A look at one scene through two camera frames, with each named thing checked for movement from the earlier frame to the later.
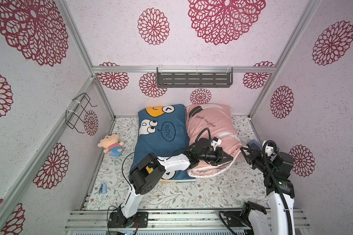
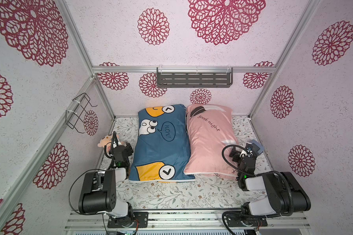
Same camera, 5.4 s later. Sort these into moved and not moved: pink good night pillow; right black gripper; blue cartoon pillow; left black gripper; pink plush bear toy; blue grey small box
Moved: right black gripper; left black gripper
Not moved: pink plush bear toy; blue cartoon pillow; pink good night pillow; blue grey small box
